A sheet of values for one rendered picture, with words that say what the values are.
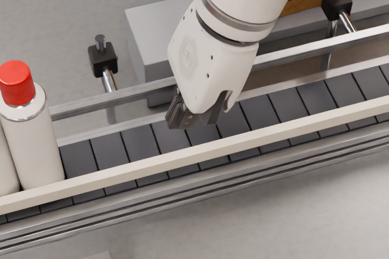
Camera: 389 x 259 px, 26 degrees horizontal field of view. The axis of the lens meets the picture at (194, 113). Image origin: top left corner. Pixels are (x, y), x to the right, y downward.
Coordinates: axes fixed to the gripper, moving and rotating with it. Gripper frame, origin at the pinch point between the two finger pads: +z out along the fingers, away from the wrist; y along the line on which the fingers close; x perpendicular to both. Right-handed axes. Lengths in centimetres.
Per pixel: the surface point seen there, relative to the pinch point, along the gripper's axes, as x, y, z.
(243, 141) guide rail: 6.7, 4.1, 0.7
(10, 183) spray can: -18.6, 1.7, 9.7
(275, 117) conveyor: 13.4, -0.4, 1.9
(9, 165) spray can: -19.2, 1.1, 7.0
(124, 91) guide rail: -6.2, -3.6, 0.3
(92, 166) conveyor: -8.5, -0.2, 9.8
